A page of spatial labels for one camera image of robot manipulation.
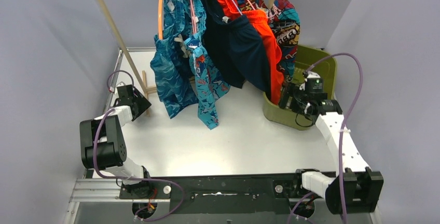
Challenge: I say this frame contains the orange shorts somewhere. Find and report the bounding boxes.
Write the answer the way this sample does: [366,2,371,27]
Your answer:
[222,9,284,104]

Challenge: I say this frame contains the comic print shorts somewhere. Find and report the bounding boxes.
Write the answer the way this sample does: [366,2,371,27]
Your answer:
[237,0,300,82]

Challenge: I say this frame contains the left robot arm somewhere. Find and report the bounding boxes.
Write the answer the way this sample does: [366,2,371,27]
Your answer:
[79,85,154,197]

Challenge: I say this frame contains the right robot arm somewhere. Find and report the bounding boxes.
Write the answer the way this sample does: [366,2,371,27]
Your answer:
[279,79,384,215]

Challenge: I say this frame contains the teal shark print shorts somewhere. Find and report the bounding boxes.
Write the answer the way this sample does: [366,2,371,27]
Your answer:
[150,0,198,118]

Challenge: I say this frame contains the light blue shark shorts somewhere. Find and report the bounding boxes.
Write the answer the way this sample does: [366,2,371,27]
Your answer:
[182,0,230,130]

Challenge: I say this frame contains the navy blue shorts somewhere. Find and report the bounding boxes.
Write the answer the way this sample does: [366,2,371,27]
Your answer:
[201,0,270,93]

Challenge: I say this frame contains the orange wooden hanger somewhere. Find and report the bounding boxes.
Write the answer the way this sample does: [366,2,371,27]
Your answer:
[158,0,163,40]

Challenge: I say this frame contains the green plastic basket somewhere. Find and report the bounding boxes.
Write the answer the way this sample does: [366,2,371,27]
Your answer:
[263,45,341,131]

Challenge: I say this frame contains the wooden clothes rack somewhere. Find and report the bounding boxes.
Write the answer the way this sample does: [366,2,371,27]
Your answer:
[85,0,281,117]

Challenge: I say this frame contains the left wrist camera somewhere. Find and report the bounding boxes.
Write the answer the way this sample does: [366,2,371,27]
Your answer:
[108,81,126,99]

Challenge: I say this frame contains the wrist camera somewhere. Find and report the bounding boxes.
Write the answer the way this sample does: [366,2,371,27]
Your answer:
[108,81,126,99]
[303,72,324,93]

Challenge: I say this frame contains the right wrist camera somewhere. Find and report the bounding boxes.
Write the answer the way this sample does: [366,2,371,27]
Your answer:
[303,72,324,93]

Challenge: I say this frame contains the aluminium frame rail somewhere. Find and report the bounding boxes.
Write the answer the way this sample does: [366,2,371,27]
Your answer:
[63,49,125,224]

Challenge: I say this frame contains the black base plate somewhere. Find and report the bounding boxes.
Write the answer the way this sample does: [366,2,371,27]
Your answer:
[119,173,308,218]

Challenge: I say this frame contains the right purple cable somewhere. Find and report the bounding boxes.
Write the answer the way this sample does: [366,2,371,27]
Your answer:
[287,53,364,224]

